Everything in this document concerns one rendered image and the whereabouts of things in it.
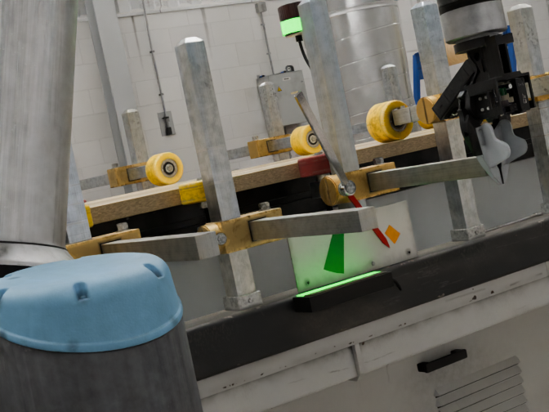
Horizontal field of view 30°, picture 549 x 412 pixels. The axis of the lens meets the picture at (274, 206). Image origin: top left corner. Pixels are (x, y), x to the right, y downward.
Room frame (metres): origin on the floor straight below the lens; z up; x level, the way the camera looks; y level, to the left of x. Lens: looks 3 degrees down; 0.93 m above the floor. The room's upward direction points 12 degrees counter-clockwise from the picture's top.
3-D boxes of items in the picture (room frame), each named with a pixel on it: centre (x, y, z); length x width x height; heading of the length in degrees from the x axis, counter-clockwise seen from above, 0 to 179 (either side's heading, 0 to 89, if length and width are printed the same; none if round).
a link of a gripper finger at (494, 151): (1.48, -0.33, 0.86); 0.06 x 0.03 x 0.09; 33
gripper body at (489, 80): (1.49, -0.34, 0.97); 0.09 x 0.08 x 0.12; 33
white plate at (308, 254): (1.69, -0.12, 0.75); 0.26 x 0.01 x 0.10; 124
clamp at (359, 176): (1.75, -0.15, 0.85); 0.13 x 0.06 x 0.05; 124
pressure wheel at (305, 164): (1.85, -0.10, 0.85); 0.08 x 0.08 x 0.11
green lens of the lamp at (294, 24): (1.77, -0.10, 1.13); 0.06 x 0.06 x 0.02
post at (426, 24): (1.87, -0.34, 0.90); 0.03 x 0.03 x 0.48; 34
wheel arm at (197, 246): (1.41, 0.21, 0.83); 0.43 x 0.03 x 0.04; 34
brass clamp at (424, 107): (1.88, -0.36, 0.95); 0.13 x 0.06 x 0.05; 124
